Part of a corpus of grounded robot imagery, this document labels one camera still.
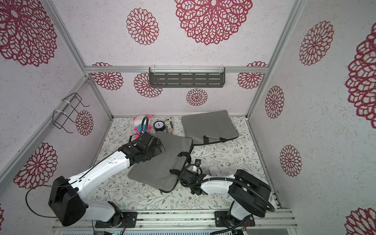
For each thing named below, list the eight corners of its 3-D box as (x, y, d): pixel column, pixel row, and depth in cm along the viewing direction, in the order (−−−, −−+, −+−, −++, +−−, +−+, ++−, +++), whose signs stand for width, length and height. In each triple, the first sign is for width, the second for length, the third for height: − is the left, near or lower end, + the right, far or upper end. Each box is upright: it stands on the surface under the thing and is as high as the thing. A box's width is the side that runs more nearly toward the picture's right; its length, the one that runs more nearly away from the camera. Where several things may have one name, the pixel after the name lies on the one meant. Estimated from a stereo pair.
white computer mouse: (210, 176, 91) (210, 175, 89) (209, 167, 95) (209, 165, 93) (219, 176, 91) (220, 175, 89) (218, 167, 95) (219, 165, 93)
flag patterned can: (163, 134, 112) (163, 131, 109) (165, 120, 120) (164, 117, 118) (173, 134, 112) (173, 131, 109) (174, 120, 120) (174, 117, 118)
